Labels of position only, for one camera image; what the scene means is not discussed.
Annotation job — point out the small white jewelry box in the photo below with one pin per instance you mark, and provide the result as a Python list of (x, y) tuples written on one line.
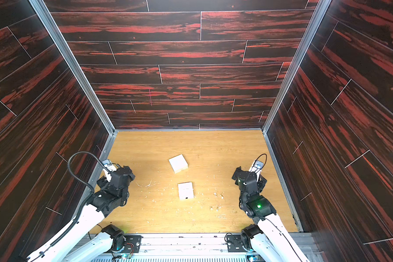
[(186, 190)]

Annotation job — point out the mint drawer-style jewelry box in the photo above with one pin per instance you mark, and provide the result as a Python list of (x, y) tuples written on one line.
[(178, 163)]

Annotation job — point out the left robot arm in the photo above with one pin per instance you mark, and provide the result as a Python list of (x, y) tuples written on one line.
[(94, 209)]

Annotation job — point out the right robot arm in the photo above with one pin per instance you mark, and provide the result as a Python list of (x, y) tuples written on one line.
[(267, 236)]

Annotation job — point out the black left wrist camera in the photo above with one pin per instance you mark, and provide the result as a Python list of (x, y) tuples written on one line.
[(122, 177)]

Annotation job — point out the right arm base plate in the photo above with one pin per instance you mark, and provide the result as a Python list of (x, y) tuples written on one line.
[(234, 243)]

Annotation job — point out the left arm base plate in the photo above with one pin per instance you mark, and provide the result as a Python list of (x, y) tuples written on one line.
[(127, 244)]

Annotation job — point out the front aluminium frame rail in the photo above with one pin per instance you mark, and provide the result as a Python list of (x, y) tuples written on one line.
[(194, 247)]

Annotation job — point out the aluminium corner frame post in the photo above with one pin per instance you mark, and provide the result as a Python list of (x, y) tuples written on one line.
[(57, 37)]

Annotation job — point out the aluminium right corner post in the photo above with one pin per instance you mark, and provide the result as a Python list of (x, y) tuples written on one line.
[(305, 43)]

